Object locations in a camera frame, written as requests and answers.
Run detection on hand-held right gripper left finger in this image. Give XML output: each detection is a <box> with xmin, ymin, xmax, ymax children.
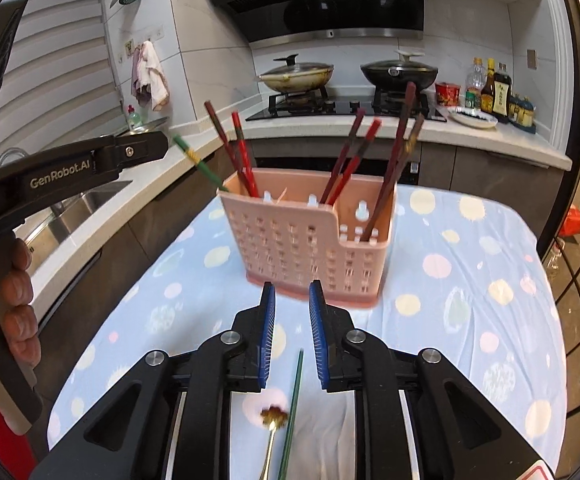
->
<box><xmin>30</xmin><ymin>281</ymin><xmax>277</xmax><ymax>480</ymax></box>

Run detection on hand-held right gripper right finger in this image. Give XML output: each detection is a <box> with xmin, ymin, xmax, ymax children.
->
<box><xmin>309</xmin><ymin>280</ymin><xmax>563</xmax><ymax>480</ymax></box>

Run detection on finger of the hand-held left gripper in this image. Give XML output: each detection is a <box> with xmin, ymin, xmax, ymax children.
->
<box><xmin>97</xmin><ymin>130</ymin><xmax>170</xmax><ymax>180</ymax></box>

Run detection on green chopstick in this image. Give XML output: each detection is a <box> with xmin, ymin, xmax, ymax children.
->
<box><xmin>276</xmin><ymin>349</ymin><xmax>305</xmax><ymax>479</ymax></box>
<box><xmin>171</xmin><ymin>134</ymin><xmax>230</xmax><ymax>194</ymax></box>

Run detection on gold flower spoon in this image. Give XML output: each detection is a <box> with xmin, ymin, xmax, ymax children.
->
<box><xmin>257</xmin><ymin>402</ymin><xmax>291</xmax><ymax>480</ymax></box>

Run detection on dark red chopstick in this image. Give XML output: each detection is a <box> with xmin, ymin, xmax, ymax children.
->
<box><xmin>203</xmin><ymin>100</ymin><xmax>261</xmax><ymax>198</ymax></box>
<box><xmin>319</xmin><ymin>107</ymin><xmax>367</xmax><ymax>206</ymax></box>

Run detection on pink perforated utensil basket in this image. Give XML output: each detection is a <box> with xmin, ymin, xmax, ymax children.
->
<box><xmin>218</xmin><ymin>170</ymin><xmax>398</xmax><ymax>310</ymax></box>

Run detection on bright red chopstick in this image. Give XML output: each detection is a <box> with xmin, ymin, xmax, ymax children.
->
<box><xmin>326</xmin><ymin>118</ymin><xmax>383</xmax><ymax>206</ymax></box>
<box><xmin>230</xmin><ymin>111</ymin><xmax>261</xmax><ymax>197</ymax></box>

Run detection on dark brown chopstick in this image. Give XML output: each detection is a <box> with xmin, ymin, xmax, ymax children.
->
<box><xmin>382</xmin><ymin>113</ymin><xmax>426</xmax><ymax>196</ymax></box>
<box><xmin>361</xmin><ymin>81</ymin><xmax>418</xmax><ymax>242</ymax></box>

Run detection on person's left hand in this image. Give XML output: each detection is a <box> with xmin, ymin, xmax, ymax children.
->
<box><xmin>0</xmin><ymin>236</ymin><xmax>44</xmax><ymax>378</ymax></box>

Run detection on steel kitchen sink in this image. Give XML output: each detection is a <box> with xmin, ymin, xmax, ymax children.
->
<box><xmin>15</xmin><ymin>180</ymin><xmax>134</xmax><ymax>261</ymax></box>

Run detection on hanging pink white cloth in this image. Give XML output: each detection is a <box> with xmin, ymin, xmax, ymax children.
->
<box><xmin>131</xmin><ymin>40</ymin><xmax>171</xmax><ymax>112</ymax></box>

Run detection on white window blinds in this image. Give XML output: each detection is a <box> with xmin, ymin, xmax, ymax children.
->
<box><xmin>0</xmin><ymin>0</ymin><xmax>122</xmax><ymax>161</ymax></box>

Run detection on blue planet print tablecloth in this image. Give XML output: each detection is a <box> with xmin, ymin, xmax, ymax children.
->
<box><xmin>47</xmin><ymin>187</ymin><xmax>569</xmax><ymax>480</ymax></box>

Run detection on beige wok with lid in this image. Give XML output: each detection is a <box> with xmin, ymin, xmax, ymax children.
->
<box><xmin>257</xmin><ymin>53</ymin><xmax>336</xmax><ymax>95</ymax></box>

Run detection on black gas stove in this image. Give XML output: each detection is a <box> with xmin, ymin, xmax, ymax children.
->
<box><xmin>245</xmin><ymin>85</ymin><xmax>448</xmax><ymax>124</ymax></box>

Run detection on black range hood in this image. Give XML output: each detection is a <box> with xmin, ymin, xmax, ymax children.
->
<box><xmin>196</xmin><ymin>0</ymin><xmax>427</xmax><ymax>44</ymax></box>

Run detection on black pan with lid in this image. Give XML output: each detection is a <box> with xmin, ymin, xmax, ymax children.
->
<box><xmin>360</xmin><ymin>50</ymin><xmax>441</xmax><ymax>94</ymax></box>

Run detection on white plate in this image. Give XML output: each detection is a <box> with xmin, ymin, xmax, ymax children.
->
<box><xmin>447</xmin><ymin>106</ymin><xmax>499</xmax><ymax>129</ymax></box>

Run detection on red instant noodle cup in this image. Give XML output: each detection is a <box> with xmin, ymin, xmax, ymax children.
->
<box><xmin>435</xmin><ymin>81</ymin><xmax>466</xmax><ymax>107</ymax></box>

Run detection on red plastic bag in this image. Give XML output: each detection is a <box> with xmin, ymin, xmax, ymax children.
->
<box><xmin>557</xmin><ymin>204</ymin><xmax>580</xmax><ymax>241</ymax></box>

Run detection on clear plastic oil bottle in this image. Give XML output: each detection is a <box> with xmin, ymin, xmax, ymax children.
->
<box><xmin>465</xmin><ymin>57</ymin><xmax>486</xmax><ymax>109</ymax></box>

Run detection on yellow cap sauce bottle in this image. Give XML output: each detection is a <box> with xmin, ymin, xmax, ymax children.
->
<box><xmin>480</xmin><ymin>58</ymin><xmax>499</xmax><ymax>112</ymax></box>

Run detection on dark soy sauce bottle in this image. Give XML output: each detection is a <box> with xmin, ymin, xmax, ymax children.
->
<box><xmin>492</xmin><ymin>63</ymin><xmax>514</xmax><ymax>124</ymax></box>

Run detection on small seasoning jars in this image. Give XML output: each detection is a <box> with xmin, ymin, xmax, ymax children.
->
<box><xmin>509</xmin><ymin>92</ymin><xmax>539</xmax><ymax>134</ymax></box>

